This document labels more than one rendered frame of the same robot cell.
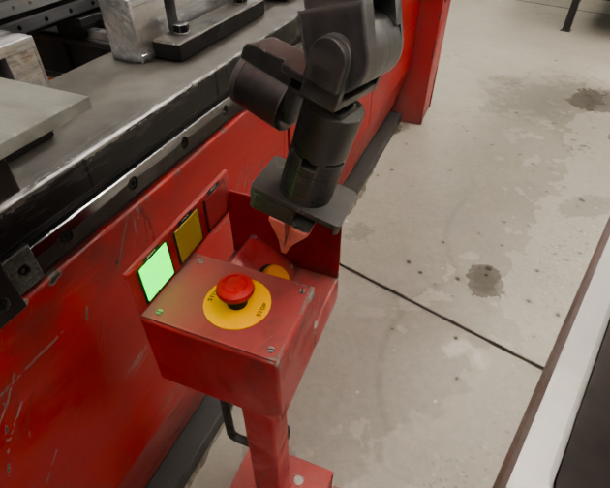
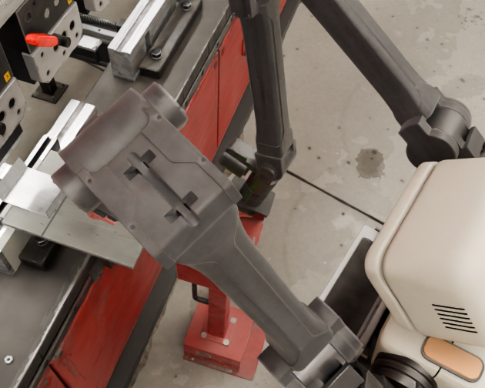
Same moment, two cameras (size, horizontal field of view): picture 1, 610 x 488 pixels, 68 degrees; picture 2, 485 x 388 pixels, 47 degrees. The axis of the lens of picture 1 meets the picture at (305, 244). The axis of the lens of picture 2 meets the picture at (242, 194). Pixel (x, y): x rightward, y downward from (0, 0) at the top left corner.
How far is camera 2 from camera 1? 0.82 m
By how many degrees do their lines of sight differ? 16
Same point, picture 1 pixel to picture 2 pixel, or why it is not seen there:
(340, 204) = (268, 202)
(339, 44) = (272, 172)
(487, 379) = not seen: hidden behind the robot
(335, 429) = not seen: hidden behind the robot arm
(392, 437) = (294, 289)
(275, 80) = (241, 163)
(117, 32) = (118, 65)
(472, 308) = (358, 188)
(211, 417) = (166, 282)
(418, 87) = not seen: outside the picture
